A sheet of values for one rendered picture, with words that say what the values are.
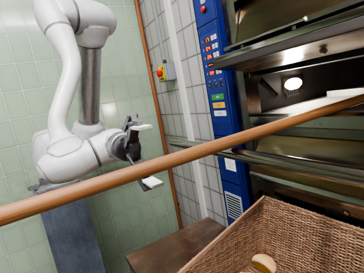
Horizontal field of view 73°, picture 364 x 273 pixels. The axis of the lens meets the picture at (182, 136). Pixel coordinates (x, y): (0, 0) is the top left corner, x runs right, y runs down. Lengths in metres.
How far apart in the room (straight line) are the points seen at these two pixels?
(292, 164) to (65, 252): 1.15
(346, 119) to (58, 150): 0.84
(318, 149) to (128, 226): 1.39
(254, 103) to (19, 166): 1.32
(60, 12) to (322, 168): 0.96
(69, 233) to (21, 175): 0.52
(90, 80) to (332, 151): 1.00
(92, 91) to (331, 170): 1.04
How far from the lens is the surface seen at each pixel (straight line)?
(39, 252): 1.86
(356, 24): 0.66
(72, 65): 0.97
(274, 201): 1.08
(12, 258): 1.87
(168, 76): 1.49
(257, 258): 1.12
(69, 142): 0.83
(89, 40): 1.17
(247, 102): 1.07
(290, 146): 1.00
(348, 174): 0.44
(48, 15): 1.07
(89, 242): 1.39
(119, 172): 0.48
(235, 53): 0.88
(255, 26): 1.01
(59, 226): 1.34
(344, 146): 0.90
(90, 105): 1.27
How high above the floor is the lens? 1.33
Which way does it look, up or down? 10 degrees down
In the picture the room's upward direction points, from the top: 10 degrees counter-clockwise
